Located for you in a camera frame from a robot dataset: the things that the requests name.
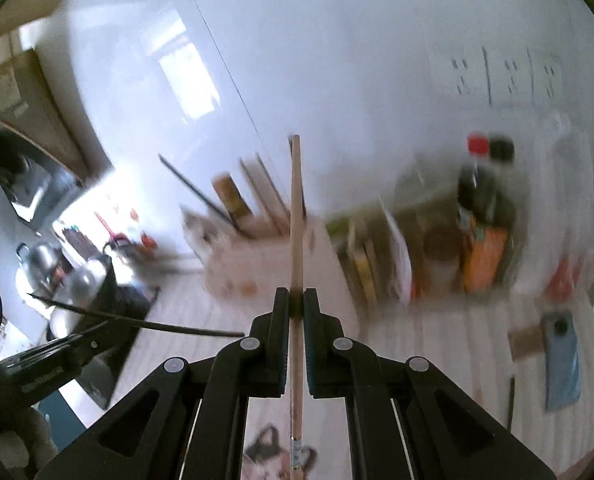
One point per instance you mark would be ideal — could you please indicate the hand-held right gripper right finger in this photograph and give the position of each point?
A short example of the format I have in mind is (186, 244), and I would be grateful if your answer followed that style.
(308, 360)

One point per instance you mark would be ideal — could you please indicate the pale chopstick with printed end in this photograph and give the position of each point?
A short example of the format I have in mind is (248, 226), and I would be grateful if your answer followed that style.
(297, 210)

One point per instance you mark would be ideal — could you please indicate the brown card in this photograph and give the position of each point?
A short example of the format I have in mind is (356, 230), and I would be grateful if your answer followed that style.
(524, 344)

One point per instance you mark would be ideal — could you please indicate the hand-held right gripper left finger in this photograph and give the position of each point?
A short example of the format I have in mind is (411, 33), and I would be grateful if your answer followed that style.
(280, 365)

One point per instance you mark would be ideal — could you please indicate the clear plastic organizer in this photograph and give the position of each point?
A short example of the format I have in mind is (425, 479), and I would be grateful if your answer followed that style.
(377, 250)

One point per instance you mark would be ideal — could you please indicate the steel kettle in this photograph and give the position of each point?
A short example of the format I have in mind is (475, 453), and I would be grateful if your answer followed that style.
(84, 287)

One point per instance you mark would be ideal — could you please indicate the blue smartphone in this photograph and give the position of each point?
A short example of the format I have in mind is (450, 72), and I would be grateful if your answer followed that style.
(562, 365)

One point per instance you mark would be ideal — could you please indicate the white wall socket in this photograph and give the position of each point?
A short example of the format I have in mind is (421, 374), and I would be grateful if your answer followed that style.
(511, 72)
(459, 72)
(552, 77)

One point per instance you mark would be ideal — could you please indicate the steel pot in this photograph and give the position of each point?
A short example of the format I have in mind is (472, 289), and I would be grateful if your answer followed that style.
(39, 262)

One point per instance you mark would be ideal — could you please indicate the red cap dark bottle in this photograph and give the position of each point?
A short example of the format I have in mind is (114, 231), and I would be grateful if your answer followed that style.
(474, 185)

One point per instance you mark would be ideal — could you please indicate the cardboard box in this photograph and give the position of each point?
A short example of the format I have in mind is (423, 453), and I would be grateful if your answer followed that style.
(22, 100)

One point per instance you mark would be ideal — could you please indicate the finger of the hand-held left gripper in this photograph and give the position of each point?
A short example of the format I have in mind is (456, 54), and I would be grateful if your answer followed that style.
(97, 352)
(62, 344)

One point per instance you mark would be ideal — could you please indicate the striped cat print tablecloth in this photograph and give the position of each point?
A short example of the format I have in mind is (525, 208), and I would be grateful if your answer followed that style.
(427, 360)

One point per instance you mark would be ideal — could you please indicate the black cap dark bottle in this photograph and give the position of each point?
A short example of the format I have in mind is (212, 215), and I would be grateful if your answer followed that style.
(502, 190)

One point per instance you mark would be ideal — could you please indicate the white chopstick holder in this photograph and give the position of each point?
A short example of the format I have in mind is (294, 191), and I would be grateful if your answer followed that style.
(257, 265)

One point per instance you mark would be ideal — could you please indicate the orange red packet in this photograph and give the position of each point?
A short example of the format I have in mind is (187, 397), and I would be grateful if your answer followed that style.
(562, 280)

